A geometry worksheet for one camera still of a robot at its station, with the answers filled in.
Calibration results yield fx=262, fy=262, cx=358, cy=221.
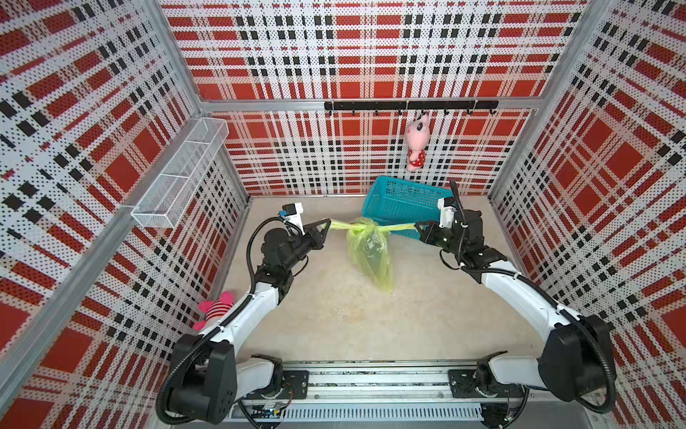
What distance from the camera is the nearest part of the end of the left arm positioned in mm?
608

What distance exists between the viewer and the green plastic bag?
81 cm

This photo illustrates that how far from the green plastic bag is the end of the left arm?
0.27 feet
